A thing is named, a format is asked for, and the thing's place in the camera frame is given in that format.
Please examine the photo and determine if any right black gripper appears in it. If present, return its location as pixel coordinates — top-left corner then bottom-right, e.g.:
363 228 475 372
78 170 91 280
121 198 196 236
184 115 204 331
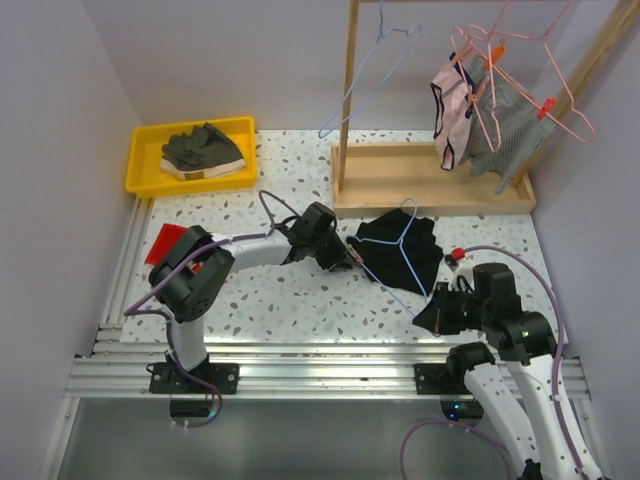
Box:
414 280 492 334

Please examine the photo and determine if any pink clothespin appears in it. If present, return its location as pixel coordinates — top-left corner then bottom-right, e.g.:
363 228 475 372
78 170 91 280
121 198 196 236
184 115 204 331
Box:
347 245 364 265

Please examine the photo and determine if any black underwear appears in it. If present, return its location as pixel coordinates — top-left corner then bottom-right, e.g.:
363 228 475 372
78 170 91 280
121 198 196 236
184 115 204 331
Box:
346 208 444 295

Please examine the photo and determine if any blue wire hanger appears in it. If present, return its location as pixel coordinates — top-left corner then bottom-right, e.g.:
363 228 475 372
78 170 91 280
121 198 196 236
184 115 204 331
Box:
318 0 422 140
346 197 429 317

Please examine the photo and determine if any grey brown underwear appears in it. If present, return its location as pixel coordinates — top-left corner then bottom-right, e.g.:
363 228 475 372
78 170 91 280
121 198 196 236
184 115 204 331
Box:
160 123 247 181

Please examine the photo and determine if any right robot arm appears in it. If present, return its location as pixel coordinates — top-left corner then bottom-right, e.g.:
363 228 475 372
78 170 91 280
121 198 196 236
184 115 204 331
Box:
413 263 605 479

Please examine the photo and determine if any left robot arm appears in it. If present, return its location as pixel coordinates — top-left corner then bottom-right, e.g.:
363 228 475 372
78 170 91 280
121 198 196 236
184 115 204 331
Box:
149 202 352 393

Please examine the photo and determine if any pink underwear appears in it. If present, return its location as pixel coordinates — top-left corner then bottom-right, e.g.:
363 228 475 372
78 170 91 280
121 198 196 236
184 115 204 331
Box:
430 52 475 171

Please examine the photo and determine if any grey striped underwear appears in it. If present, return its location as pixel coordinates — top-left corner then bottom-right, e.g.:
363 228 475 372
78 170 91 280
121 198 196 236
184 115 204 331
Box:
462 74 557 195

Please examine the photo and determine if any wooden clothes rack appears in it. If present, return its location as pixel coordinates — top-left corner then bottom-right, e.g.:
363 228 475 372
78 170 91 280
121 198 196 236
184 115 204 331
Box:
318 1 639 218

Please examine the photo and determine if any red plastic bin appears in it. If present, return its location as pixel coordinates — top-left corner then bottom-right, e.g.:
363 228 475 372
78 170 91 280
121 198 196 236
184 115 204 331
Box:
145 223 187 266

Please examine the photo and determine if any yellow plastic tray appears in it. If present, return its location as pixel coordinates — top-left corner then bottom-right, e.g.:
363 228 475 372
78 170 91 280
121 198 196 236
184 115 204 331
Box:
125 116 258 199

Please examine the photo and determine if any red clothespin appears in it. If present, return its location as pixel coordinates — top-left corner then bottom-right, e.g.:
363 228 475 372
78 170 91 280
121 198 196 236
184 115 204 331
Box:
537 97 557 121

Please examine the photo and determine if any orange clothespin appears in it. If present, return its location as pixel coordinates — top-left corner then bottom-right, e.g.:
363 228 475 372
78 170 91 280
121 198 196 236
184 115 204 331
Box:
483 39 506 71

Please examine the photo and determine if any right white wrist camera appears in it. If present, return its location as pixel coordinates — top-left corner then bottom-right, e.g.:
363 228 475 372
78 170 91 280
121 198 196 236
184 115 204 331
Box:
445 247 474 292

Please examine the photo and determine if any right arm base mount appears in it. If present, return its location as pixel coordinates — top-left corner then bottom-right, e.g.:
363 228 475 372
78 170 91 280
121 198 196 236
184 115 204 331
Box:
413 363 470 396

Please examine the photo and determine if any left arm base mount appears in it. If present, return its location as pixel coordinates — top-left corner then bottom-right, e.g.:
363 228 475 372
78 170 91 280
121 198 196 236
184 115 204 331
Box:
146 361 240 395

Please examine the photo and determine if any aluminium rail frame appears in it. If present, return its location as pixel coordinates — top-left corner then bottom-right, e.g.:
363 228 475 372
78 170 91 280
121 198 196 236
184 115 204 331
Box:
63 197 594 401

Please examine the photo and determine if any pink wire hanger front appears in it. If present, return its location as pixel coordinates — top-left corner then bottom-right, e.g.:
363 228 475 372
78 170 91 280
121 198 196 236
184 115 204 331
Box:
450 25 502 153

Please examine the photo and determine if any pink wire hanger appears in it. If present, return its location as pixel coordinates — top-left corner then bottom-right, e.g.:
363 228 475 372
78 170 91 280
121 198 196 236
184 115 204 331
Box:
450 25 502 153
462 0 597 145

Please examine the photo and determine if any pink wire hanger rear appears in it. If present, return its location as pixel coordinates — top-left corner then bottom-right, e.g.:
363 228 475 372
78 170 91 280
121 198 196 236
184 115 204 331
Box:
462 0 597 145

